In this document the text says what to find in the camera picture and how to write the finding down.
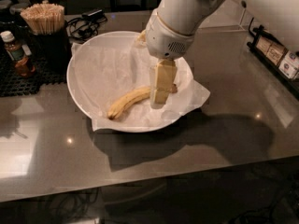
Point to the dark lidded jar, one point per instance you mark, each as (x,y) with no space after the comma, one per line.
(10,15)

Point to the small brown sauce bottle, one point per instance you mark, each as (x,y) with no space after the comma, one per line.
(21,61)

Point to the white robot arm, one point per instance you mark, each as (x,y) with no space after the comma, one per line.
(173,24)

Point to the yellow banana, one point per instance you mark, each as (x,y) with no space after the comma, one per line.
(137,95)

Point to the white paper liner sheet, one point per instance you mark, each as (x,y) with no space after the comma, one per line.
(118,66)

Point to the black stick holder cup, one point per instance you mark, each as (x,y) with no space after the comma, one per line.
(57,50)

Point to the black wire condiment rack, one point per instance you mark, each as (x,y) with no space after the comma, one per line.
(283,63)

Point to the black power adapter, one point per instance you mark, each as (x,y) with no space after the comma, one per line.
(93,14)

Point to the large white bowl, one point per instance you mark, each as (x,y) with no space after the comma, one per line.
(93,78)

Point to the bundle of wooden stir sticks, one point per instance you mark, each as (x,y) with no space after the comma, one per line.
(45,18)

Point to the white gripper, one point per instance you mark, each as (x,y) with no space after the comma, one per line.
(164,42)

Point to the black rubber grid mat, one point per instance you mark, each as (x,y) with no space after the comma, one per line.
(11,84)

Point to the clear acrylic sign holder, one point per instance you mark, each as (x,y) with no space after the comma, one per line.
(217,39)

